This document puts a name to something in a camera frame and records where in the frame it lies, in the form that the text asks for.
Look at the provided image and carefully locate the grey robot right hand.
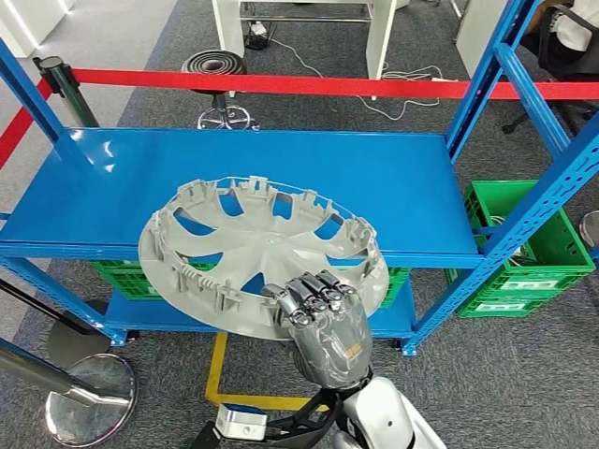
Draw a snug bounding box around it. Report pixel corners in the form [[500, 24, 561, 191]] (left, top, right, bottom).
[[261, 269, 374, 392]]

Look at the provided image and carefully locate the grey plastic wheel cover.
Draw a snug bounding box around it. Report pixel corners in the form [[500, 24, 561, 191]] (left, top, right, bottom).
[[137, 175, 390, 340]]

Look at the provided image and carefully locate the blue metal shelf rack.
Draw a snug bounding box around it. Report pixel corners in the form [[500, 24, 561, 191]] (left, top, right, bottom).
[[0, 0, 599, 357]]

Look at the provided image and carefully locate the yellow floor tape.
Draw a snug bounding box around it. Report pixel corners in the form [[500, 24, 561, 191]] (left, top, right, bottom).
[[205, 332, 329, 413]]

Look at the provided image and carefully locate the black robot foot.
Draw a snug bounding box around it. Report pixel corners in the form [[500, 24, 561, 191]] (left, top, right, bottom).
[[187, 421, 221, 449]]

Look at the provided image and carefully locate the white desk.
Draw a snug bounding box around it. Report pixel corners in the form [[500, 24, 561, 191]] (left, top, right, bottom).
[[212, 0, 398, 81]]

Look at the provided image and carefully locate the black round stool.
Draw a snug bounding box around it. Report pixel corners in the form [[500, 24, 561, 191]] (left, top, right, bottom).
[[181, 49, 261, 133]]

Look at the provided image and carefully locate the black power box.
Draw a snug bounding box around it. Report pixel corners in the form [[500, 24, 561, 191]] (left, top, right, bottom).
[[243, 20, 277, 51]]

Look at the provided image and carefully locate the chrome stanchion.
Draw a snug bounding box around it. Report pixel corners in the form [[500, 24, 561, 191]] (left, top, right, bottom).
[[0, 337, 137, 449]]

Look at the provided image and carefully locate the chrome round base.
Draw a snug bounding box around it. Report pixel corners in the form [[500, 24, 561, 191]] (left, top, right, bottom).
[[579, 210, 599, 249]]

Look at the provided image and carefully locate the white desk panel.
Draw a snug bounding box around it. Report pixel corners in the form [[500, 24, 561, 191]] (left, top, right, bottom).
[[455, 0, 516, 79]]

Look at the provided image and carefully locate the person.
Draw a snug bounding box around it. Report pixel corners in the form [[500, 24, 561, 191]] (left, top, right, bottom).
[[519, 0, 599, 81]]

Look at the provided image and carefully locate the white lit display plinth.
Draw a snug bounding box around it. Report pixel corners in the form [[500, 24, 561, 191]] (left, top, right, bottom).
[[0, 0, 73, 57]]

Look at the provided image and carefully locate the black camera bracket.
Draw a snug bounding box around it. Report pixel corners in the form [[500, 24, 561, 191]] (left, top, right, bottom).
[[220, 386, 347, 449]]

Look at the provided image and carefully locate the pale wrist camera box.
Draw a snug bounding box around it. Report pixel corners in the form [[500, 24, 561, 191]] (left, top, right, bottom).
[[215, 402, 268, 442]]

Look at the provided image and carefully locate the white floor cable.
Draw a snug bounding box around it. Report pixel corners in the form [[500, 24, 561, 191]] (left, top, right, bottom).
[[271, 37, 446, 122]]

